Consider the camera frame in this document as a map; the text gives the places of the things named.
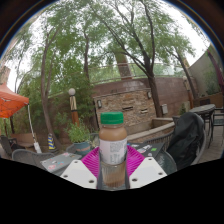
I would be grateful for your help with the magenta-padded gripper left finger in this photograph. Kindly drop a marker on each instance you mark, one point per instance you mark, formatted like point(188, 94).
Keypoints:
point(78, 173)

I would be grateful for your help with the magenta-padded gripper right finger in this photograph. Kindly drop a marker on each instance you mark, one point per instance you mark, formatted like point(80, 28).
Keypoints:
point(146, 171)

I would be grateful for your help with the green-capped brown drink bottle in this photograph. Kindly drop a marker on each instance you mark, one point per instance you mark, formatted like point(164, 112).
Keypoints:
point(113, 146)

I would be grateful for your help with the black laptop with stickers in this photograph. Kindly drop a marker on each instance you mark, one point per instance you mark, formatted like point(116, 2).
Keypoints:
point(146, 150)

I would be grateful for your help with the grey laptop with stickers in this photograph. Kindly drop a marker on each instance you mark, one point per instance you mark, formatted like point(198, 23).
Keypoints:
point(60, 161)

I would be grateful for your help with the green plant in blue pot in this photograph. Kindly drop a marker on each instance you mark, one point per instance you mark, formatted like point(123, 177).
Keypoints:
point(79, 136)

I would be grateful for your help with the blue yellow striped bollard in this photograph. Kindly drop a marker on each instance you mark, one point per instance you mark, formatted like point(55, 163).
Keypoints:
point(51, 142)

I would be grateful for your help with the black jacket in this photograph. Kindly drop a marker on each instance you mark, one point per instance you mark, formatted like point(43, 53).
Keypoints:
point(186, 140)

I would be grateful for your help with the grey chair under jacket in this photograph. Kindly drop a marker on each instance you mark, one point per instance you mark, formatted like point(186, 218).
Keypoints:
point(202, 145)

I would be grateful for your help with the forked dark-trunked tree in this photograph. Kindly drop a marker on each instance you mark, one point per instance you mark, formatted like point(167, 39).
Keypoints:
point(155, 96)

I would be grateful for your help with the leaning thin-trunked tree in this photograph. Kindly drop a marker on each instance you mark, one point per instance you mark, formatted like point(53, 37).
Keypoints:
point(45, 100)

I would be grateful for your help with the round dark patio table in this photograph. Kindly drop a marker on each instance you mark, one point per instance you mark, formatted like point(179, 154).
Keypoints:
point(202, 109)

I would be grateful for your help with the black metal chair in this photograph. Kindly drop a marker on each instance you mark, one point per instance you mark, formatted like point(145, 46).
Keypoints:
point(218, 121)

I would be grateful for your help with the orange patio umbrella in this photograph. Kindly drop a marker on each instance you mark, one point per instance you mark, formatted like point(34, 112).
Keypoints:
point(10, 101)

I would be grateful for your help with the globe-topped lamp post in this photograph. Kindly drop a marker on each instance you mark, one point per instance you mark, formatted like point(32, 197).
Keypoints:
point(73, 110)

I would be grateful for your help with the grey wall box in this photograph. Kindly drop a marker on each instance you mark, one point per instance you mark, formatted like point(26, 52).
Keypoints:
point(164, 109)

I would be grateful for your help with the wall lantern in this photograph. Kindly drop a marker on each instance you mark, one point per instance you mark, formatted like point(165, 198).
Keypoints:
point(99, 103)
point(149, 95)

